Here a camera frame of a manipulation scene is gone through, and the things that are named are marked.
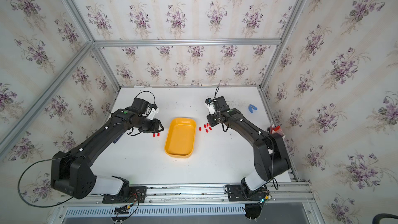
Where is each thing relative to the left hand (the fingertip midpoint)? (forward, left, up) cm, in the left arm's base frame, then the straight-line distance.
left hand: (161, 129), depth 81 cm
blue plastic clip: (+24, -57, -12) cm, 63 cm away
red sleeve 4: (+10, -26, -13) cm, 31 cm away
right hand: (+9, -29, -3) cm, 31 cm away
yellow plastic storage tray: (+1, -9, -11) cm, 15 cm away
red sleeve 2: (+4, +5, -14) cm, 15 cm away
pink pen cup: (0, -64, -1) cm, 64 cm away
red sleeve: (+4, +8, -15) cm, 17 cm away
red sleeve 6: (+8, -28, -13) cm, 32 cm away
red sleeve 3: (+7, -21, -12) cm, 26 cm away
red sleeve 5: (+6, -25, -13) cm, 29 cm away
